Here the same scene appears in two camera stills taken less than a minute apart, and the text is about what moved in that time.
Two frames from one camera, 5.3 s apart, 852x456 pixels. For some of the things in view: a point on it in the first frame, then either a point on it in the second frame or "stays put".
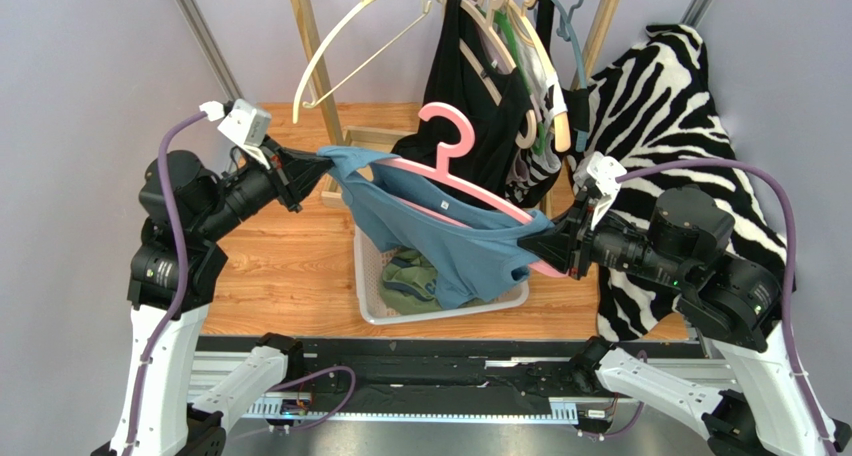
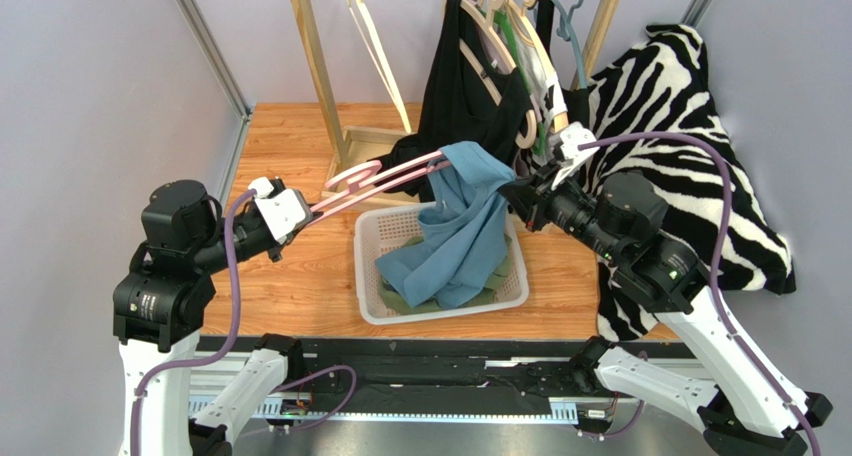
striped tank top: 533,167 stays put
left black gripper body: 271,154 to 275,251
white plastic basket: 369,263 stays put
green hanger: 504,17 stays put
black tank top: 458,69 stays put
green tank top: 410,285 to 395,300
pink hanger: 441,163 to 360,190
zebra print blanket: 654,102 stays put
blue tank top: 466,245 to 464,231
